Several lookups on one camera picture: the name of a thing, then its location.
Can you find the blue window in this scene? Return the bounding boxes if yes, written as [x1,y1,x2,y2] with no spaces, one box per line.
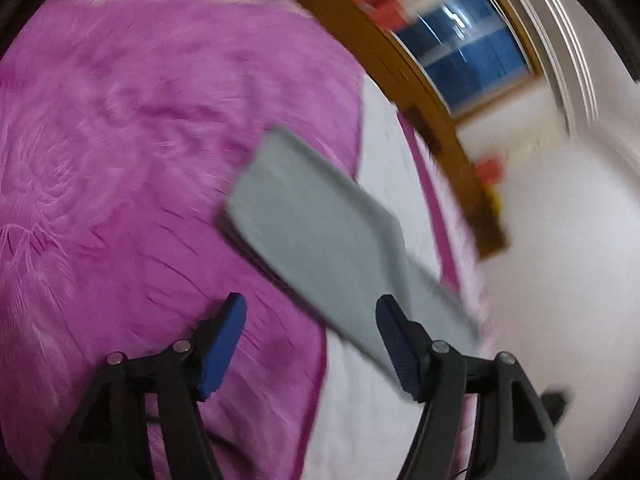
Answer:
[392,0,533,116]

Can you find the white ridged trim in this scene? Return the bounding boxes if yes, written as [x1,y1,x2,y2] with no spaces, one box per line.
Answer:
[492,0,640,136]

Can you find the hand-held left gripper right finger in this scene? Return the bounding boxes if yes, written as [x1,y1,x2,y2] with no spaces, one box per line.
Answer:
[375,294,571,480]

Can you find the magenta and white blanket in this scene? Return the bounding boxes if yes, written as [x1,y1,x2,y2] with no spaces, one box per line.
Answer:
[0,0,501,480]

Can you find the grey pants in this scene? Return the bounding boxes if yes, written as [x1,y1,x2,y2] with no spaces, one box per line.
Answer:
[222,127,483,376]

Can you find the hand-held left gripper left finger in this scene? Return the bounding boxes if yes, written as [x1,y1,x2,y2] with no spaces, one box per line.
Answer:
[45,292,248,480]

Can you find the wooden bed frame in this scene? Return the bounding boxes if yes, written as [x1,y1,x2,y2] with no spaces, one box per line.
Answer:
[289,0,511,261]

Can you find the small red object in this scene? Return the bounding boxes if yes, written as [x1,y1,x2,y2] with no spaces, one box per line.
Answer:
[475,157,503,183]

